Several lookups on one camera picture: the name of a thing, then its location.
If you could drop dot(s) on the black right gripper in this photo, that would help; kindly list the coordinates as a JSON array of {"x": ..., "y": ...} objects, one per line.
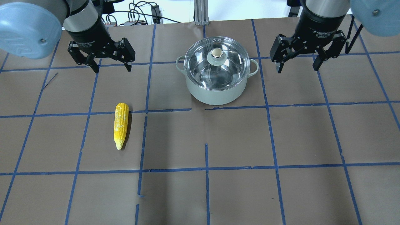
[{"x": 318, "y": 29}]

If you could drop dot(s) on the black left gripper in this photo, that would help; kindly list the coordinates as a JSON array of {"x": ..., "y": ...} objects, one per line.
[{"x": 89, "y": 35}]

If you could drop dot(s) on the yellow corn cob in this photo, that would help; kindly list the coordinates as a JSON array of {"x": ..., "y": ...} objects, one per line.
[{"x": 120, "y": 124}]

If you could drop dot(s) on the glass pot lid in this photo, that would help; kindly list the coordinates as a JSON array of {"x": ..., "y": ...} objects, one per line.
[{"x": 216, "y": 63}]

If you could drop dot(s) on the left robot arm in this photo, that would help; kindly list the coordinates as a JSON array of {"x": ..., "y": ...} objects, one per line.
[{"x": 31, "y": 29}]

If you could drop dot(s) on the pale green steel pot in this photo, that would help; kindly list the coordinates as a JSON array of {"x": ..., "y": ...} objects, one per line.
[{"x": 217, "y": 84}]

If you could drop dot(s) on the black power adapter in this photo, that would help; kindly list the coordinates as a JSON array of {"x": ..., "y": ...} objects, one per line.
[{"x": 156, "y": 14}]

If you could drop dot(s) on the aluminium frame post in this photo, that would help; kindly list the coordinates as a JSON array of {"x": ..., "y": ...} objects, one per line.
[{"x": 201, "y": 12}]

